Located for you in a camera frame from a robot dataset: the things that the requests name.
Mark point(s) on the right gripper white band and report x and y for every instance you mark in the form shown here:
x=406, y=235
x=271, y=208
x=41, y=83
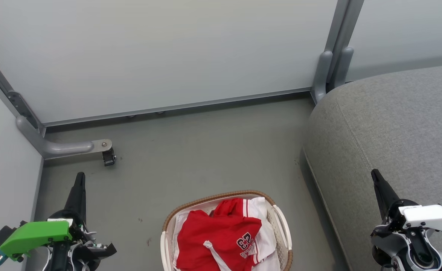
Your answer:
x=432, y=216

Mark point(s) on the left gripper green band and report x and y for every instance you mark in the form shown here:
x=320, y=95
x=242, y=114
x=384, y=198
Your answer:
x=36, y=233

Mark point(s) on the red and white jersey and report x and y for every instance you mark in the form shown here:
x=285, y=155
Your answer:
x=217, y=233

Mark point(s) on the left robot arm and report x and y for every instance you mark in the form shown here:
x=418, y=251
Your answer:
x=76, y=254

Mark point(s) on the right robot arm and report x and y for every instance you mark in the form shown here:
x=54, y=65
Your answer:
x=413, y=250

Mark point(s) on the grey fabric sofa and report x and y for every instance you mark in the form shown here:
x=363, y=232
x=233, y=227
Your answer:
x=394, y=131

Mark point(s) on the black caster wheel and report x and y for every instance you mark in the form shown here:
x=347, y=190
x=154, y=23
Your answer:
x=108, y=157

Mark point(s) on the grey partition foot tube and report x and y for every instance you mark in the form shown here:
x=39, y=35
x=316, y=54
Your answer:
x=59, y=147

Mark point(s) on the white wicker-rim laundry basket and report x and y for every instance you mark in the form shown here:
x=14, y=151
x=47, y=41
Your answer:
x=281, y=229

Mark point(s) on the grey partition leg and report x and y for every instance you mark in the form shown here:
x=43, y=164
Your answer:
x=322, y=75
x=343, y=66

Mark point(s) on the grey partition hinge bracket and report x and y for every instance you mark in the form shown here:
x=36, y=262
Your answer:
x=23, y=107

